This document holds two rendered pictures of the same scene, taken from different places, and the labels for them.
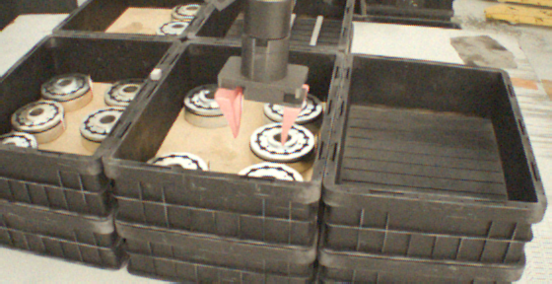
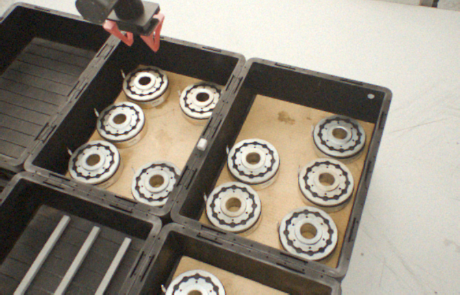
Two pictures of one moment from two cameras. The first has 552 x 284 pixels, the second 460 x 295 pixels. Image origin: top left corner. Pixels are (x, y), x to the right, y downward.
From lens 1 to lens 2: 1.42 m
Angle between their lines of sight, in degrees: 91
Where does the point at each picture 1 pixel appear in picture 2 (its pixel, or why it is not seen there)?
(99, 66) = not seen: hidden behind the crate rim
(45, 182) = (293, 88)
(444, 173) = (24, 100)
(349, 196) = not seen: hidden behind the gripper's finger
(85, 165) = (257, 59)
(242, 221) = (168, 63)
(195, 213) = (194, 69)
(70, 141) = (289, 166)
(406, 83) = not seen: outside the picture
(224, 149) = (162, 141)
